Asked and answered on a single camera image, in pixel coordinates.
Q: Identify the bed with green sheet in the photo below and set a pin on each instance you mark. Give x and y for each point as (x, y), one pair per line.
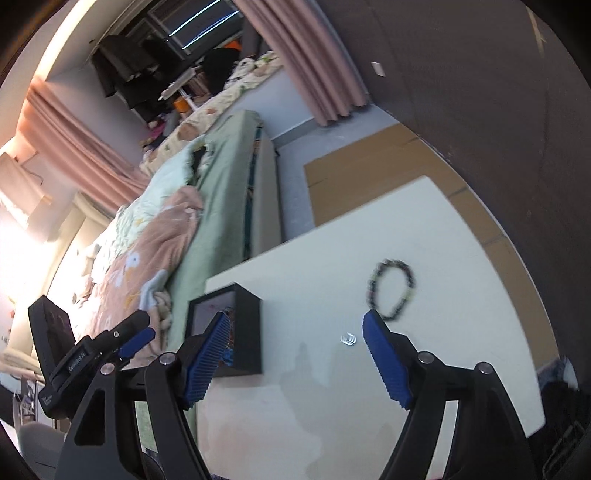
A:
(221, 207)

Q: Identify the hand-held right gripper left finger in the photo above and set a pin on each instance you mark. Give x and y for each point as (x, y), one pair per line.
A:
(207, 360)

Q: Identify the printed window seat cushion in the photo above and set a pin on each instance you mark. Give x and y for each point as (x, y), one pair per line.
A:
(212, 110)

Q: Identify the pink curtain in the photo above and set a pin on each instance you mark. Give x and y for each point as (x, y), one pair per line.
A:
(304, 55)
(78, 147)

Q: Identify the black gift box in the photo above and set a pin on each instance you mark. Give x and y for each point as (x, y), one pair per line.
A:
(247, 332)

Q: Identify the hanging dark clothes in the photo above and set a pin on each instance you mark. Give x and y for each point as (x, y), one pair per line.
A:
(124, 64)

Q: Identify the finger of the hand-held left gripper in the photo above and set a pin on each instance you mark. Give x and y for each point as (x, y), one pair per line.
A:
(136, 342)
(122, 328)

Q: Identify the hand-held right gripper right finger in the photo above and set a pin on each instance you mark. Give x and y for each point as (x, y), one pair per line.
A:
(385, 360)

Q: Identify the pink floral fleece blanket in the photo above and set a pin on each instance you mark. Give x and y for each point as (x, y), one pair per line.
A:
(152, 240)

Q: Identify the black bag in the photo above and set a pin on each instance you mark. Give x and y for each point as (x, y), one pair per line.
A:
(219, 67)

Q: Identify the flat cardboard sheet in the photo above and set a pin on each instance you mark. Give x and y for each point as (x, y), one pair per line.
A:
(351, 166)

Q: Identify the window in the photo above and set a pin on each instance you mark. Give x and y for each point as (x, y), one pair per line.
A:
(194, 23)

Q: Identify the cream headboard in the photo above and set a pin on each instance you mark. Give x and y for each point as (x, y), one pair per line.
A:
(60, 277)

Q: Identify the white wall socket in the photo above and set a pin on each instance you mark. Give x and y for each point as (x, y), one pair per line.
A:
(378, 68)

